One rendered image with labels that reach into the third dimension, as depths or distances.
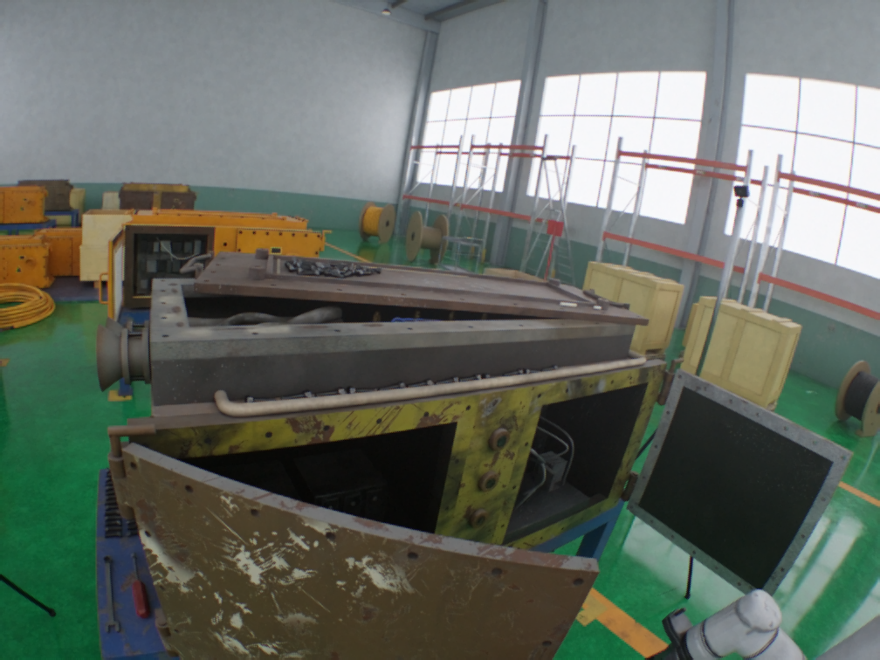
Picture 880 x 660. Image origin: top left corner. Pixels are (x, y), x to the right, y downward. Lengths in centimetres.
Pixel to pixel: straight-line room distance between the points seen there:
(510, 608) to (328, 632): 27
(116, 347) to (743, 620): 117
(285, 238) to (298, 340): 272
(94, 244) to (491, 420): 611
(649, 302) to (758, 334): 150
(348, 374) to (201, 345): 28
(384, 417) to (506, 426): 32
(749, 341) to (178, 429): 533
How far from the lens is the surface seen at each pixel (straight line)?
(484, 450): 104
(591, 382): 123
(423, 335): 90
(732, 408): 151
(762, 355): 548
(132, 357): 89
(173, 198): 918
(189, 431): 74
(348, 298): 105
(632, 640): 226
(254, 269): 109
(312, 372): 82
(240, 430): 75
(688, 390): 157
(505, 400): 100
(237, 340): 77
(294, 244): 352
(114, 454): 73
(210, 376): 78
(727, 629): 90
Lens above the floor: 159
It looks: 16 degrees down
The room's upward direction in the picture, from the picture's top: 10 degrees clockwise
